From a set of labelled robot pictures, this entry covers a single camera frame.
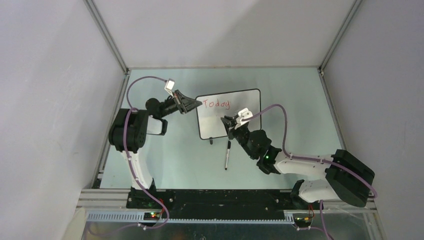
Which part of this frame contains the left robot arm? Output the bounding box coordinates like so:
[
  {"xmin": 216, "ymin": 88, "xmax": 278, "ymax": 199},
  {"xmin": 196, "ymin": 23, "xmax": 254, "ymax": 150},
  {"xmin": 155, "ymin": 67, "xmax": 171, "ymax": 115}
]
[{"xmin": 108, "ymin": 90, "xmax": 202, "ymax": 208}]

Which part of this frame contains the white board black frame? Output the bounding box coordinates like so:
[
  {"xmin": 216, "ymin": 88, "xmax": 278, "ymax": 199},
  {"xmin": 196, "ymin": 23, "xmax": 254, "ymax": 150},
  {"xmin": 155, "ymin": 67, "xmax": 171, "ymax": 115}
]
[{"xmin": 195, "ymin": 88, "xmax": 262, "ymax": 140}]

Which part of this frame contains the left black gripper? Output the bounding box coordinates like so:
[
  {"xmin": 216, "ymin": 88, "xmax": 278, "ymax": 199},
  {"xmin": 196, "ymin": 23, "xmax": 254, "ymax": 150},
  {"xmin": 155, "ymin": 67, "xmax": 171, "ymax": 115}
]
[{"xmin": 159, "ymin": 89, "xmax": 202, "ymax": 118}]

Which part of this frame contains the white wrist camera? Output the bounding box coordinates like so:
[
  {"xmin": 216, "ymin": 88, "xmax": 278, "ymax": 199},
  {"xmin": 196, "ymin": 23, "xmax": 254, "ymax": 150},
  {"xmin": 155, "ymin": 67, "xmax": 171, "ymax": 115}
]
[
  {"xmin": 234, "ymin": 108, "xmax": 253, "ymax": 130},
  {"xmin": 164, "ymin": 78, "xmax": 175, "ymax": 97}
]

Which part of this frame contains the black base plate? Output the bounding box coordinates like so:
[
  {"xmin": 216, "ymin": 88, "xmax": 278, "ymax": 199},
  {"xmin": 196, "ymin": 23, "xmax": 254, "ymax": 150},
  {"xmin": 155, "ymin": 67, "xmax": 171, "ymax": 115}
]
[{"xmin": 126, "ymin": 188, "xmax": 319, "ymax": 220}]

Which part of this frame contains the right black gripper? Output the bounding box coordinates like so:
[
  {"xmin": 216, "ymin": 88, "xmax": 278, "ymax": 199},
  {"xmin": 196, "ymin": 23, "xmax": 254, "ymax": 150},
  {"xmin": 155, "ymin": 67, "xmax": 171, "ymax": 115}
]
[{"xmin": 222, "ymin": 115, "xmax": 256, "ymax": 159}]

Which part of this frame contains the purple cable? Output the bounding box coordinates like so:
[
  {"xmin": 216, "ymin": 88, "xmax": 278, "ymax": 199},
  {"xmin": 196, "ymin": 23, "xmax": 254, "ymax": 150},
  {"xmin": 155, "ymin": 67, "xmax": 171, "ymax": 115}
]
[
  {"xmin": 246, "ymin": 103, "xmax": 379, "ymax": 240},
  {"xmin": 86, "ymin": 76, "xmax": 170, "ymax": 237}
]

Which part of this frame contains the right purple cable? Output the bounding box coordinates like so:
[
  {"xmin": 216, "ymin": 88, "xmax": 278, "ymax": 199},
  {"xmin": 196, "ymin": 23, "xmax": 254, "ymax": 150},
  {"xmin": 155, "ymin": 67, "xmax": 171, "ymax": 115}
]
[{"xmin": 246, "ymin": 103, "xmax": 379, "ymax": 240}]

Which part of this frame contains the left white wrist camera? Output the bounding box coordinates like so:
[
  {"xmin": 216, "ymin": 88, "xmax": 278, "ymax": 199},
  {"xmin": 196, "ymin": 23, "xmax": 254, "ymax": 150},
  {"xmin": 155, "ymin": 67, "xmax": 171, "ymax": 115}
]
[{"xmin": 164, "ymin": 78, "xmax": 175, "ymax": 97}]

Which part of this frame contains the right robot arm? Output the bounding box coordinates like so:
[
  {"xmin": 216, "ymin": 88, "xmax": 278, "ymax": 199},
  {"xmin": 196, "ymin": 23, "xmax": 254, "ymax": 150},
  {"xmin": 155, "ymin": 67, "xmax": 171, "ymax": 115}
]
[{"xmin": 221, "ymin": 116, "xmax": 377, "ymax": 209}]

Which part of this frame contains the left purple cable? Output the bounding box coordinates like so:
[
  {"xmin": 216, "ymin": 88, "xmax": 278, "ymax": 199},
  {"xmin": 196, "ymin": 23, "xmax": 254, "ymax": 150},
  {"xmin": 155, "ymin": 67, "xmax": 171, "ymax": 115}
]
[{"xmin": 86, "ymin": 76, "xmax": 170, "ymax": 237}]

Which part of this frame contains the aluminium frame rail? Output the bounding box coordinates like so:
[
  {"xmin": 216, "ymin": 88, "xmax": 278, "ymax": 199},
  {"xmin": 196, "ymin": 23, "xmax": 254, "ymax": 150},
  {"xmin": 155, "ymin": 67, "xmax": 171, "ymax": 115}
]
[{"xmin": 83, "ymin": 0, "xmax": 129, "ymax": 74}]

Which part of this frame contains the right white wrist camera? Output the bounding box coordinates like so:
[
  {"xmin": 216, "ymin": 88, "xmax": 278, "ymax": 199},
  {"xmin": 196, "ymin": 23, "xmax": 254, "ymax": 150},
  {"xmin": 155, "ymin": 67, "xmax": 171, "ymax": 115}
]
[{"xmin": 234, "ymin": 108, "xmax": 253, "ymax": 130}]

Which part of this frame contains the black whiteboard marker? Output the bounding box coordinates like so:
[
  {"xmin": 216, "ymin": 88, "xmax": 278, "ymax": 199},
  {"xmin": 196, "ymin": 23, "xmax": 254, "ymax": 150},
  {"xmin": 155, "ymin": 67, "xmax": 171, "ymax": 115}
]
[{"xmin": 224, "ymin": 140, "xmax": 231, "ymax": 171}]

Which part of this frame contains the grey cable duct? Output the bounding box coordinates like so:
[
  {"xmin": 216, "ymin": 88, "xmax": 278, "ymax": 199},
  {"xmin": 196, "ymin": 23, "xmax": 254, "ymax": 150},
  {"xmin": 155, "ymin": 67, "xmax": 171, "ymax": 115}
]
[{"xmin": 86, "ymin": 210, "xmax": 294, "ymax": 224}]

